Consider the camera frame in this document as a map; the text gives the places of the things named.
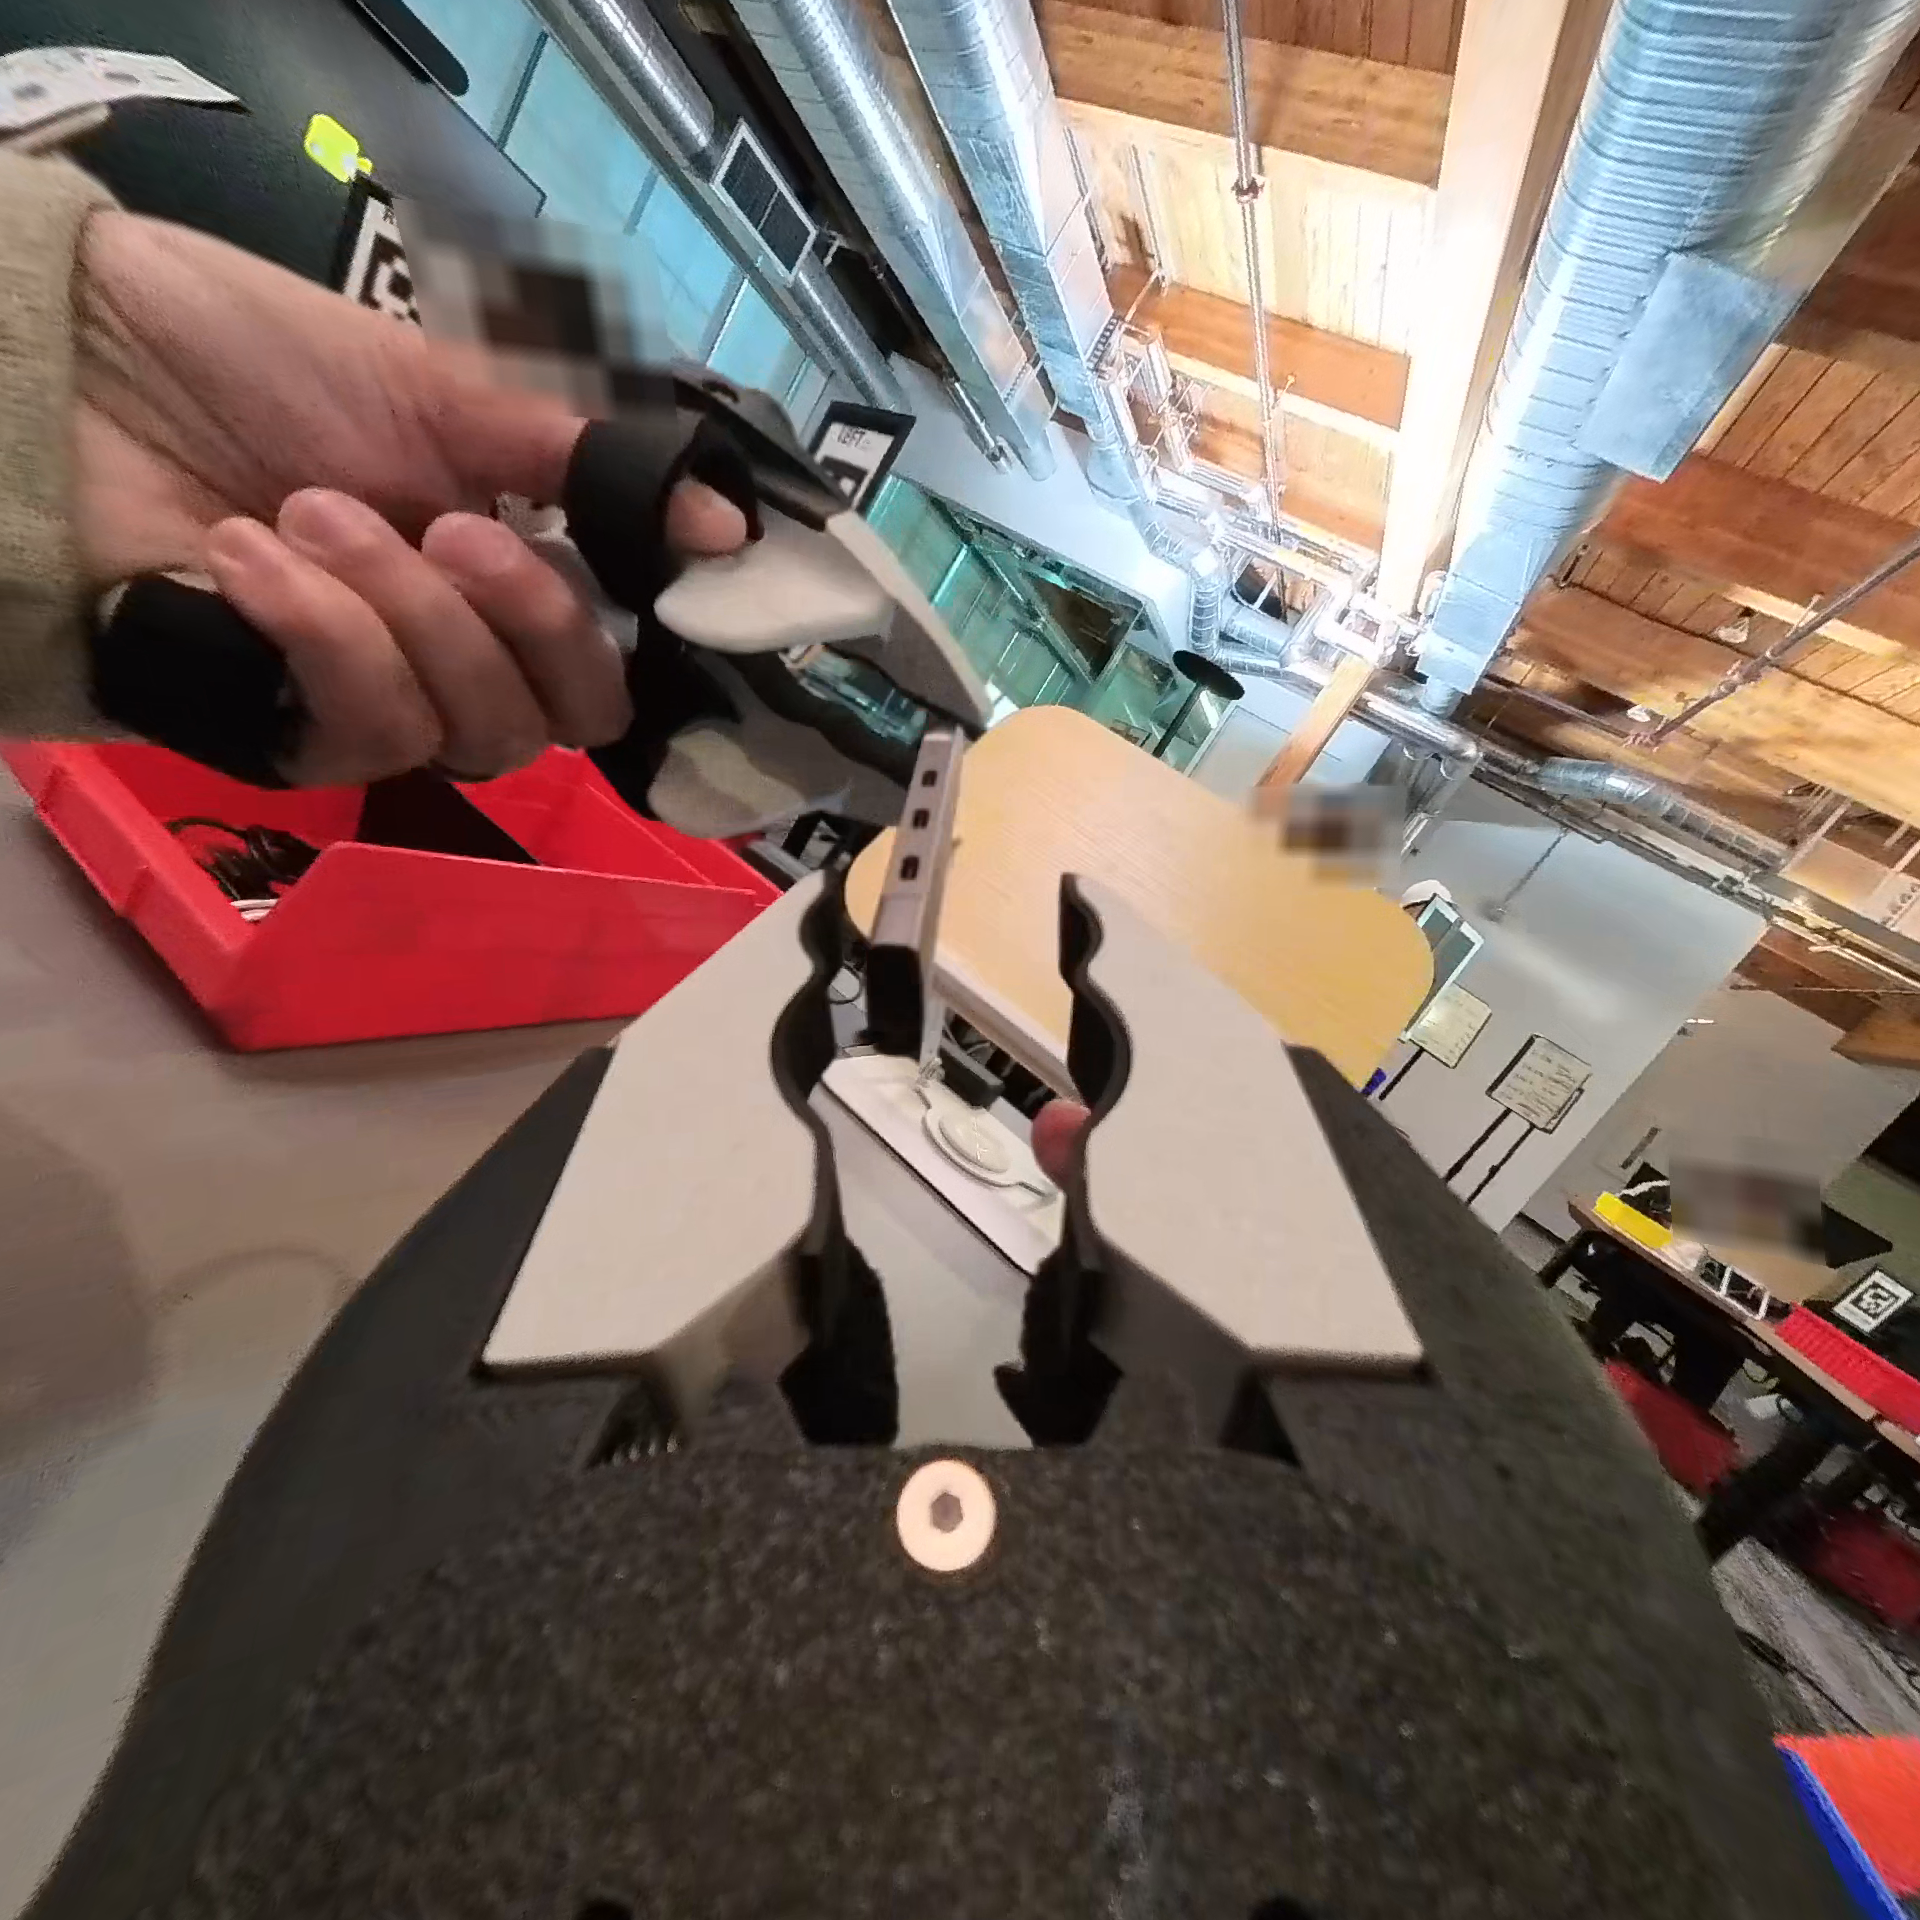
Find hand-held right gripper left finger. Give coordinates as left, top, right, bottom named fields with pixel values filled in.
left=479, top=873, right=902, bottom=1449

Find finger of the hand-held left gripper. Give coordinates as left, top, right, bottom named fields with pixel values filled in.
left=648, top=698, right=917, bottom=846
left=656, top=515, right=996, bottom=732

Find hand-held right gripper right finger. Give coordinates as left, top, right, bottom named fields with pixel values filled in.
left=996, top=873, right=1425, bottom=1449

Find grey USB hub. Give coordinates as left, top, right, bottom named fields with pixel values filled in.
left=861, top=726, right=968, bottom=1058

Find red plastic bin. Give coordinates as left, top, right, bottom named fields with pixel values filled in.
left=0, top=736, right=784, bottom=1057

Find black cable black plugs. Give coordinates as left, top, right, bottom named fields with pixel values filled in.
left=164, top=814, right=324, bottom=910

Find person's left forearm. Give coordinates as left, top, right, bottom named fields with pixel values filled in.
left=0, top=141, right=120, bottom=736

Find grey desk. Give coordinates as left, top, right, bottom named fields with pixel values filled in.
left=0, top=765, right=1050, bottom=1561

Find person's left hand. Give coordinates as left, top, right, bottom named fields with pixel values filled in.
left=65, top=214, right=752, bottom=785

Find black white printed tag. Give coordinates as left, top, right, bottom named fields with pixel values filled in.
left=808, top=403, right=917, bottom=512
left=336, top=180, right=437, bottom=324

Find white sign on stand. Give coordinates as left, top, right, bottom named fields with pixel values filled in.
left=1407, top=984, right=1495, bottom=1069
left=1486, top=1032, right=1594, bottom=1133

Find black bin divider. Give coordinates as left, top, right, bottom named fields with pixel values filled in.
left=351, top=769, right=540, bottom=869

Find wooden side table top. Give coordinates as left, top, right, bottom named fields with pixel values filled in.
left=842, top=705, right=1431, bottom=1098

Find distant work table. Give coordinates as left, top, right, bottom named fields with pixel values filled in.
left=1544, top=1192, right=1920, bottom=1501

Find black panel yellow sticker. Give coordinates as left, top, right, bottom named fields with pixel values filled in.
left=0, top=0, right=548, bottom=301

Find large silver ventilation duct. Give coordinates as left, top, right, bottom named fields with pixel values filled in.
left=1409, top=0, right=1920, bottom=721

